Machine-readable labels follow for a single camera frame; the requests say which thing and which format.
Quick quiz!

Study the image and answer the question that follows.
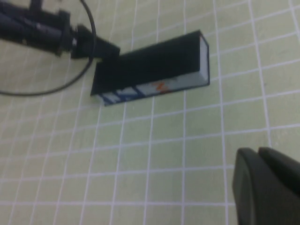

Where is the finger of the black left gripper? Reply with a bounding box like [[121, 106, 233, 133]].
[[69, 43, 95, 60], [70, 24, 122, 63]]

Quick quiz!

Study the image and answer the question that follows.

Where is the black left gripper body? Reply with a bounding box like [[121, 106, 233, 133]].
[[25, 10, 71, 57]]

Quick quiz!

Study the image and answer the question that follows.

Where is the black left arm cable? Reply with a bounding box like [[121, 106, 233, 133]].
[[0, 0, 97, 96]]

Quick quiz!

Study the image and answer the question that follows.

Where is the black glasses case box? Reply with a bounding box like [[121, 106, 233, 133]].
[[90, 29, 211, 107]]

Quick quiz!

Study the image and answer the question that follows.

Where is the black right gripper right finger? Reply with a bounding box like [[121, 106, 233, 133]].
[[257, 146, 300, 196]]

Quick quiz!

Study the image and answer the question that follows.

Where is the green white-grid tablecloth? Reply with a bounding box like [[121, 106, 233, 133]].
[[0, 0, 300, 225]]

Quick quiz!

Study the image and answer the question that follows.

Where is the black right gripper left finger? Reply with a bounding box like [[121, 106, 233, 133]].
[[231, 147, 300, 225]]

